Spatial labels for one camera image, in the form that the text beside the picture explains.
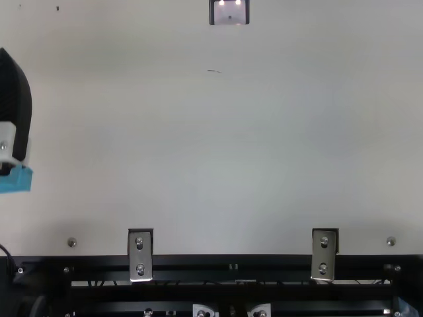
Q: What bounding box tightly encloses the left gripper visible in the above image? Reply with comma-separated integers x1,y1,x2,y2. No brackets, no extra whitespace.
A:
0,47,34,195

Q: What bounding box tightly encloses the small square scanner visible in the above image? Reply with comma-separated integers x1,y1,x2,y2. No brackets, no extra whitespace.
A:
209,0,250,26

